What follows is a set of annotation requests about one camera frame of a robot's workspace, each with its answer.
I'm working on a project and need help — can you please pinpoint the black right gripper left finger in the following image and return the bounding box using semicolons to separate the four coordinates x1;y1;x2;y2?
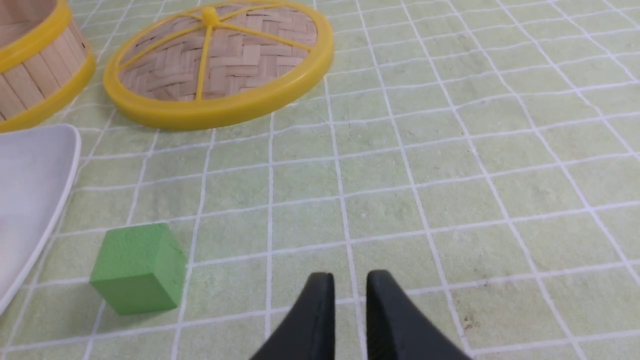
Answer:
252;272;336;360

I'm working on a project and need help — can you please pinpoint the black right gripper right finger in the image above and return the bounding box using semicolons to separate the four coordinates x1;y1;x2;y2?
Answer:
366;269;470;360

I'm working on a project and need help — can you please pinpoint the white square plate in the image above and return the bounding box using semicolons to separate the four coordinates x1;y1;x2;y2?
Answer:
0;124;82;312

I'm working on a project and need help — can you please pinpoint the green wooden cube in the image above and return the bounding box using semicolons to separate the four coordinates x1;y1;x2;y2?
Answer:
89;223;188;316

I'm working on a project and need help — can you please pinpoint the green checkered tablecloth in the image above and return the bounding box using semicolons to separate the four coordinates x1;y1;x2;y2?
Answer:
1;0;640;360

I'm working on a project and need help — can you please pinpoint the woven bamboo steamer lid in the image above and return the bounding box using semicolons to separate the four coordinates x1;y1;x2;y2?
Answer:
103;0;335;132

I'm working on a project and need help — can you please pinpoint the bamboo steamer basket yellow rim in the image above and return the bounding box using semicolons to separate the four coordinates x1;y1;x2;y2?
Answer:
0;0;96;133

